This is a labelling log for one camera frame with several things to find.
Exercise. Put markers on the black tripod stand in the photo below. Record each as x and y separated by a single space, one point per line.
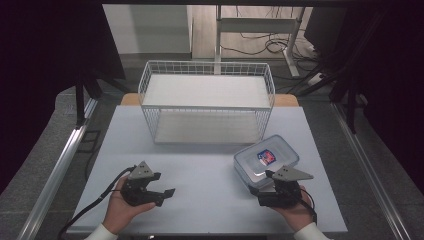
346 90
81 100

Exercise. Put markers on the wooden board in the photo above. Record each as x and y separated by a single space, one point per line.
286 100

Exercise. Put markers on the dark curtain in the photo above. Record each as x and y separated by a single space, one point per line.
43 80
393 83

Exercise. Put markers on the person's right hand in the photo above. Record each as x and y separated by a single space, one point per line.
293 215

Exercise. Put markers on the aluminium rail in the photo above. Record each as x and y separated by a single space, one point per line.
55 176
370 173

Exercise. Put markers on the white cabinet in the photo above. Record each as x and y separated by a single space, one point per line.
150 28

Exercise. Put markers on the white metal desk frame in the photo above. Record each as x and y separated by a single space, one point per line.
256 25

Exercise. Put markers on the clear plastic lidded food container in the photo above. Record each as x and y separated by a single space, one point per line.
263 156

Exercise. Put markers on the person's left hand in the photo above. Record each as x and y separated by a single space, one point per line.
120 210

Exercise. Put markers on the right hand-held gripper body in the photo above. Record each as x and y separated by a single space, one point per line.
283 191

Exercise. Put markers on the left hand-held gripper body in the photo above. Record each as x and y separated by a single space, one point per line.
136 195

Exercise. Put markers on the white power strip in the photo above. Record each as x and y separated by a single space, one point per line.
316 79

